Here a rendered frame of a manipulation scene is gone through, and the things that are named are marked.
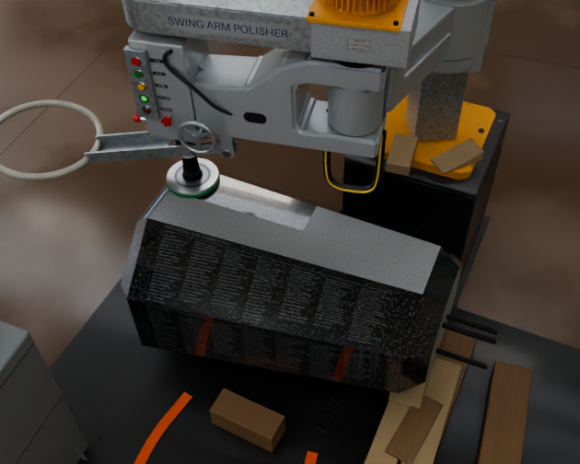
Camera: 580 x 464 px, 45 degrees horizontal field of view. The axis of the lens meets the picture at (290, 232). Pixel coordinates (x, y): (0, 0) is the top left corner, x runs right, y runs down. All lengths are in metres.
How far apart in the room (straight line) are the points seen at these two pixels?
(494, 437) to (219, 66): 1.84
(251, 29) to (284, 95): 0.26
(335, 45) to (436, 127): 1.05
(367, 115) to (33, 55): 3.50
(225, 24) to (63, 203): 2.18
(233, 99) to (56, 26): 3.44
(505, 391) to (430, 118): 1.22
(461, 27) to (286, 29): 0.80
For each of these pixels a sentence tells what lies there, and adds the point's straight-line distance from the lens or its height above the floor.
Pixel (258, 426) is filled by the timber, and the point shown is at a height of 0.13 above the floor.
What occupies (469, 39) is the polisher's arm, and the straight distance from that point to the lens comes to 2.84.
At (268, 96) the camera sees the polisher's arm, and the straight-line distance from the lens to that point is 2.43.
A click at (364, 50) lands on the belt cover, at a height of 1.62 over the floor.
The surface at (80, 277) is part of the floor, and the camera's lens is 3.82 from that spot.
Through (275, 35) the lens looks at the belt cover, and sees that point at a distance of 2.27.
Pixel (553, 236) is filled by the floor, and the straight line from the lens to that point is 4.01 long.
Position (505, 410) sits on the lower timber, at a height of 0.09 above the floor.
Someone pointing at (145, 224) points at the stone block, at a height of 0.80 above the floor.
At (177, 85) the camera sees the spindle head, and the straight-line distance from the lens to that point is 2.52.
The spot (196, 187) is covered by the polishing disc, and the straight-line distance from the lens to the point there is 2.89.
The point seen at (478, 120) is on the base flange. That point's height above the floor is 0.78.
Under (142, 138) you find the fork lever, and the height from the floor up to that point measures 0.96.
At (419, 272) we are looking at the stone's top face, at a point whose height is 0.82.
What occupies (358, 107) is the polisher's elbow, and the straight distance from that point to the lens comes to 2.38.
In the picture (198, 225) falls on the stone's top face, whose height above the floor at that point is 0.82.
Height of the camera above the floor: 2.83
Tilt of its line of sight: 48 degrees down
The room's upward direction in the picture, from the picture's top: 2 degrees counter-clockwise
